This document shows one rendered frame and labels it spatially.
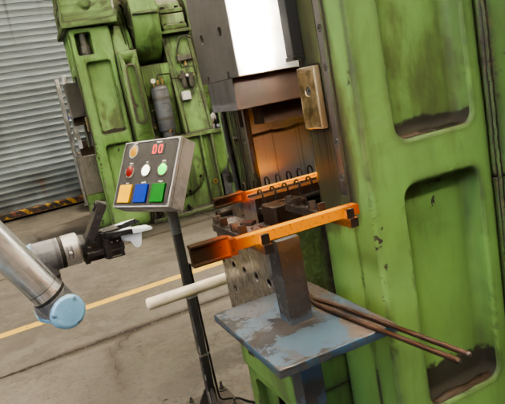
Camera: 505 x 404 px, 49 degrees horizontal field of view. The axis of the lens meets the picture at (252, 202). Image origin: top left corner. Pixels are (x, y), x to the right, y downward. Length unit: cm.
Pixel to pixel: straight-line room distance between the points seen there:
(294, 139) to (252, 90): 42
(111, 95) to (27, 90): 317
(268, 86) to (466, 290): 86
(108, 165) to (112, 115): 57
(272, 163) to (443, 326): 81
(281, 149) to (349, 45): 73
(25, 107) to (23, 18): 135
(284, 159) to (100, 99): 469
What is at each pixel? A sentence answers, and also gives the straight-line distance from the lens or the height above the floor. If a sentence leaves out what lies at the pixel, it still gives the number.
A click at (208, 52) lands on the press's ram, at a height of 146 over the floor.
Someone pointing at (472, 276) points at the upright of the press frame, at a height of 66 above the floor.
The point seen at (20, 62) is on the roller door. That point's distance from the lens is 965.
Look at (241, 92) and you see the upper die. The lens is 172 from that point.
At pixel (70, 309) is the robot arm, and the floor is 87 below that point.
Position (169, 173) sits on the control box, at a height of 107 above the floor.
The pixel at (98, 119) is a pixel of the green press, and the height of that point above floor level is 130.
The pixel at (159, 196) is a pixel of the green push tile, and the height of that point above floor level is 99.
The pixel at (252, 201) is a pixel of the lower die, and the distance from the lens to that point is 176.
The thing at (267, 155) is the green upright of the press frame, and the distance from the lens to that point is 204.
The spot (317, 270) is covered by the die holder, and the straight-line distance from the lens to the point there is 172.
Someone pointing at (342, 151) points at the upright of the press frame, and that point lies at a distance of 152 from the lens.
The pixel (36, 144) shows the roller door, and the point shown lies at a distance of 959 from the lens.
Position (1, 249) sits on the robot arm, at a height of 106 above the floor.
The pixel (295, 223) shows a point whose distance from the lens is 119.
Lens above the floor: 133
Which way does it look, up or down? 11 degrees down
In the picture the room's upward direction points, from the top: 11 degrees counter-clockwise
